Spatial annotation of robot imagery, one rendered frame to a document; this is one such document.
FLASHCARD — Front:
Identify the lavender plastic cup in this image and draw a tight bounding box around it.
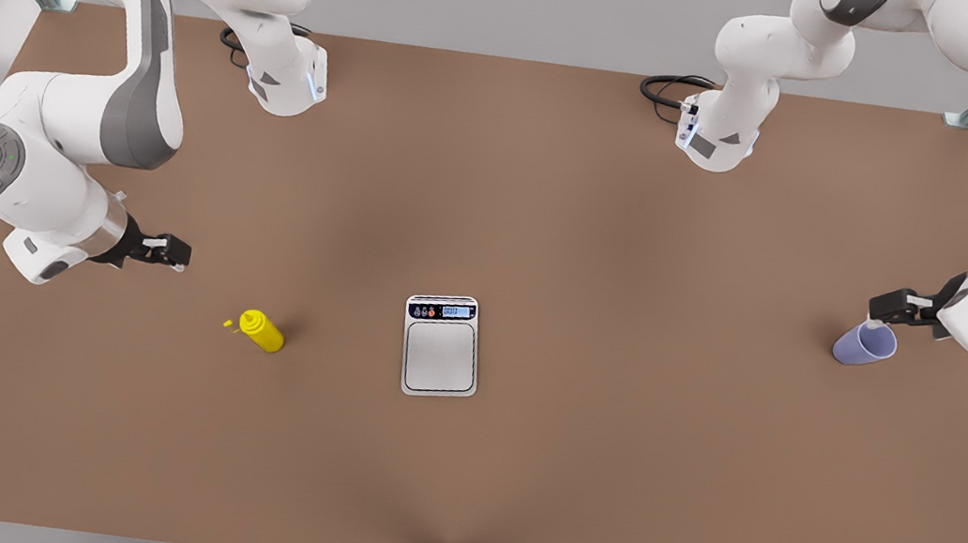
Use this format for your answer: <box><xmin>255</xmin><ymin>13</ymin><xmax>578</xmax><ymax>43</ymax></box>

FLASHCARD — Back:
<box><xmin>830</xmin><ymin>315</ymin><xmax>901</xmax><ymax>372</ymax></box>

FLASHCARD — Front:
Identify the yellow sauce bottle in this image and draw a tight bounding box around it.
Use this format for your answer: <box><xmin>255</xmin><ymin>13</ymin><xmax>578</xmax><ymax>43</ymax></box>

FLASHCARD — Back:
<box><xmin>219</xmin><ymin>306</ymin><xmax>290</xmax><ymax>356</ymax></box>

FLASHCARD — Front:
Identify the white digital kitchen scale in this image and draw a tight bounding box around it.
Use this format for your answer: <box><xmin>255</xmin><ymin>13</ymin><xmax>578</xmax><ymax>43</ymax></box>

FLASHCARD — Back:
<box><xmin>393</xmin><ymin>288</ymin><xmax>491</xmax><ymax>405</ymax></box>

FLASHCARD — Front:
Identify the black cable loop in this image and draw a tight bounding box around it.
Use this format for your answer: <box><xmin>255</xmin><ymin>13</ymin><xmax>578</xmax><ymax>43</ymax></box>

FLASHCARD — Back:
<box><xmin>635</xmin><ymin>68</ymin><xmax>722</xmax><ymax>130</ymax></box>
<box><xmin>216</xmin><ymin>14</ymin><xmax>314</xmax><ymax>79</ymax></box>

